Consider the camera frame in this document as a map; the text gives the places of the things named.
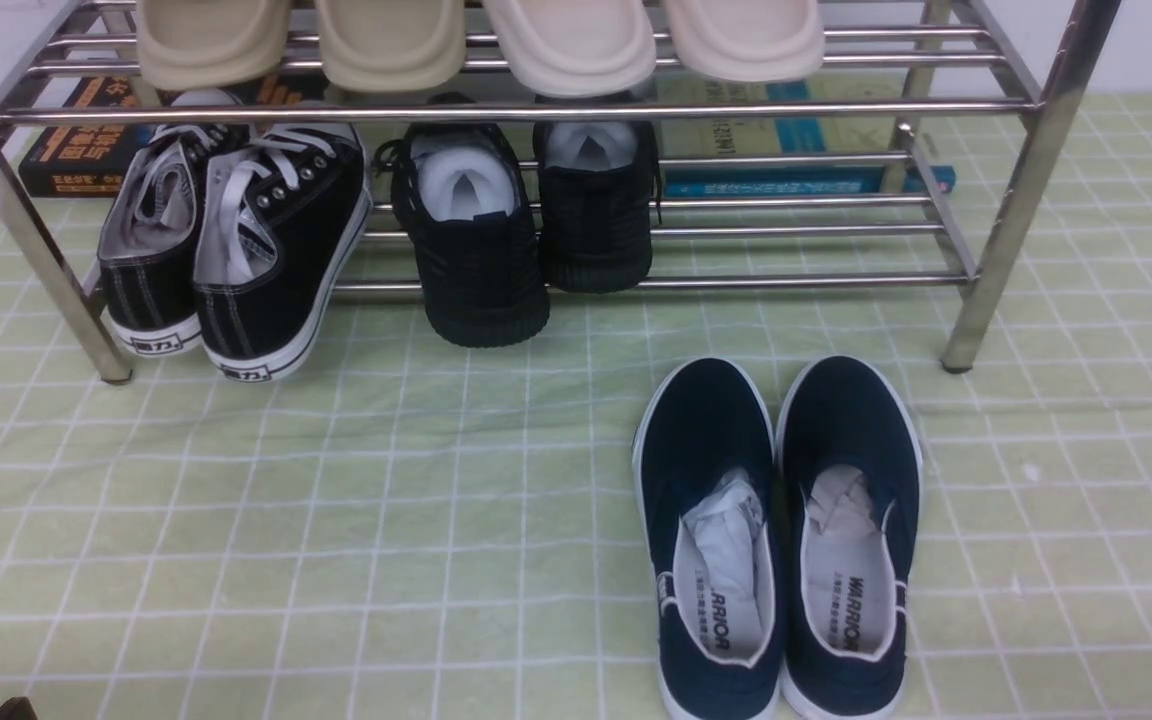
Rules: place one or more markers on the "navy slip-on shoe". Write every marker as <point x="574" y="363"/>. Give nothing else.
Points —
<point x="703" y="473"/>
<point x="850" y="474"/>

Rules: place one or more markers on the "stainless steel shoe rack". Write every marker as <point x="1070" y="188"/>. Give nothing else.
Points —
<point x="959" y="62"/>

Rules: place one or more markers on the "black knit shoe right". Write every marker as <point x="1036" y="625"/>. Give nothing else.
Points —
<point x="600" y="188"/>

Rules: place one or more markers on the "black knit shoe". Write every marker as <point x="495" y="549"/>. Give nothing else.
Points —
<point x="457" y="191"/>
<point x="600" y="188"/>

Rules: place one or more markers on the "black knit shoe left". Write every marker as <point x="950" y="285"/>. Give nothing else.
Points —
<point x="457" y="191"/>

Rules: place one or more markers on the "cream slipper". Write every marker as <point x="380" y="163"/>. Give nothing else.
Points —
<point x="575" y="48"/>
<point x="748" y="41"/>

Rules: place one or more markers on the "black canvas sneaker right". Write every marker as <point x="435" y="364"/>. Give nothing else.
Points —
<point x="282" y="215"/>

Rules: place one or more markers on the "black canvas sneaker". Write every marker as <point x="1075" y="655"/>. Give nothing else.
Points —
<point x="148" y="242"/>
<point x="282" y="215"/>

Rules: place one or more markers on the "green blue book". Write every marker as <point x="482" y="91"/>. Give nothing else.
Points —
<point x="766" y="180"/>

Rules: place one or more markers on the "cream slipper far right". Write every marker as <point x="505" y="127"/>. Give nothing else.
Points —
<point x="748" y="41"/>

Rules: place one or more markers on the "beige slipper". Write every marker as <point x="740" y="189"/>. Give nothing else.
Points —
<point x="184" y="45"/>
<point x="391" y="46"/>

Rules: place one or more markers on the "black canvas sneaker left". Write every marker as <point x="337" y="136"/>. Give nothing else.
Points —
<point x="148" y="242"/>

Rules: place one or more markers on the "beige slipper far left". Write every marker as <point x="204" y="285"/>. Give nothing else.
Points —
<point x="184" y="45"/>

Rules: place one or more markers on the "black orange book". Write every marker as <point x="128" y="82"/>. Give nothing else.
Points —
<point x="90" y="161"/>

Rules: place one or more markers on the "black object bottom left corner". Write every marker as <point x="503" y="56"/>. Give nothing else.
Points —
<point x="17" y="708"/>

